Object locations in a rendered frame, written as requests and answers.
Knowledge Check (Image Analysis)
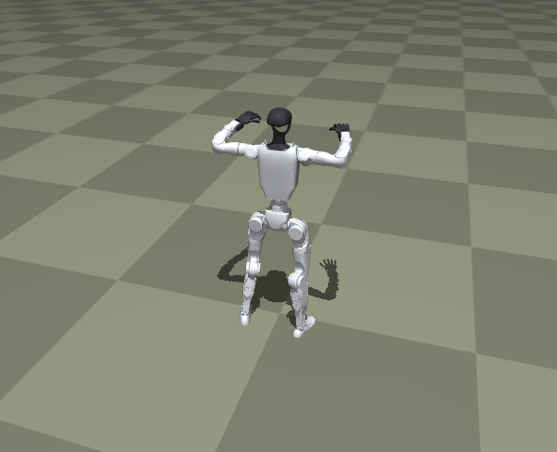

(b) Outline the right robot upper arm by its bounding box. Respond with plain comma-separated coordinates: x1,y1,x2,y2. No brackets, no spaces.
297,147,349,169

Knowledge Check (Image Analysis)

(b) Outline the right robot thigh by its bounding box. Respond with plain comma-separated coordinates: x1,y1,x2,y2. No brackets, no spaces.
287,217,311,290

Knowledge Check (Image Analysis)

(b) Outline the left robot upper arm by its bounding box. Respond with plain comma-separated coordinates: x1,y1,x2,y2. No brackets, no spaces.
212,139,261,159

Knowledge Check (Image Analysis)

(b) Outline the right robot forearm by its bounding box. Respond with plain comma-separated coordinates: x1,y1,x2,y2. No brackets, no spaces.
335,131,352,158

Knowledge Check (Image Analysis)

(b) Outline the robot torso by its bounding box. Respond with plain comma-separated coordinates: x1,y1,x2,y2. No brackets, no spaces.
257,140,300,232

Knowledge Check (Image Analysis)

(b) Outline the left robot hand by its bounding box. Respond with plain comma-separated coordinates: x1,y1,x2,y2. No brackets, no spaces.
235,111,261,131

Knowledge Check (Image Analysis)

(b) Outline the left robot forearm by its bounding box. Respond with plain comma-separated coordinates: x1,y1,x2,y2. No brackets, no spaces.
213,120,240,144

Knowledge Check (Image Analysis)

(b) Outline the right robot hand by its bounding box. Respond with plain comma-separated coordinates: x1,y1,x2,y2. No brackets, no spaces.
329,123,351,140

